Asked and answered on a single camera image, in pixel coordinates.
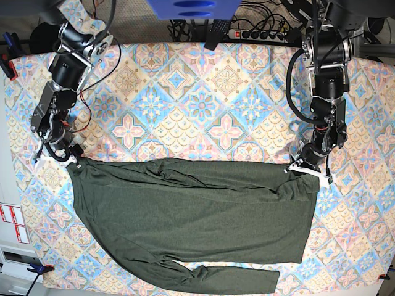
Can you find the red white labels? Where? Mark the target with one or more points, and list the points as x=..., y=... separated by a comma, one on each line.
x=13, y=228

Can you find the black round stool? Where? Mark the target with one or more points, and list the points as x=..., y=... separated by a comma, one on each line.
x=43, y=38

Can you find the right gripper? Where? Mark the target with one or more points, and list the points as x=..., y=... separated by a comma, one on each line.
x=49, y=123

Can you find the blue orange clamp upper left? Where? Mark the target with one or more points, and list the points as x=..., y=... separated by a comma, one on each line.
x=6, y=64

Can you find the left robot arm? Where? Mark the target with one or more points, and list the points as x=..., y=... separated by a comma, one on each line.
x=327, y=46

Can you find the dark green long-sleeve shirt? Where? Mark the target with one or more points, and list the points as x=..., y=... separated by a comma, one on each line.
x=189, y=226

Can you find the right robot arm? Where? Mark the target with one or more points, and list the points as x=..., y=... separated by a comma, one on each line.
x=81, y=44

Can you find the blue orange clamp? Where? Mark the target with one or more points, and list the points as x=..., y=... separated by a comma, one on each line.
x=6, y=64
x=39, y=269

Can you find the blue box overhead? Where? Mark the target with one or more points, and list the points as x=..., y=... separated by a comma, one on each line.
x=194, y=9

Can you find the colourful patterned tablecloth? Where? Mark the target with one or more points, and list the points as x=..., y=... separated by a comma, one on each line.
x=162, y=100

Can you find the blue orange clamp lower left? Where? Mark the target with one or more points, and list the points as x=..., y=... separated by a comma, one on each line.
x=39, y=269

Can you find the black remote control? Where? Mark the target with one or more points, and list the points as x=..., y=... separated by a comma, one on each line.
x=218, y=30

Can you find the white power strip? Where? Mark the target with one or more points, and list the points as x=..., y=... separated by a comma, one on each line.
x=256, y=35

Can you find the orange clamp lower right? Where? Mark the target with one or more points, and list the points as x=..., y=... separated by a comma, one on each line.
x=384, y=277

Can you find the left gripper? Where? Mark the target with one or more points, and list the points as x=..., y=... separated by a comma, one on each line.
x=328, y=134

